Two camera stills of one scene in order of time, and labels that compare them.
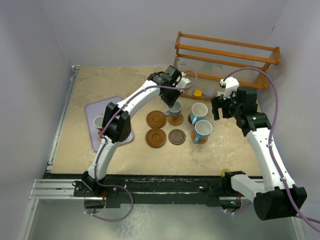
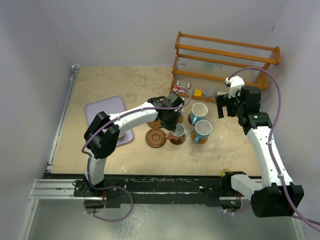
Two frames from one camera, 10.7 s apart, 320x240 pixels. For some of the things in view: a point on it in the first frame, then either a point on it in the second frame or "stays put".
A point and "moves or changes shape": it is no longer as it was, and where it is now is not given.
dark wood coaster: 190,120 stays put
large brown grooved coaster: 155,138 stays put
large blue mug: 203,129 stays put
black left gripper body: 171,96 -> 171,121
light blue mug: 198,112 stays put
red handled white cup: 98,121 moves or changes shape
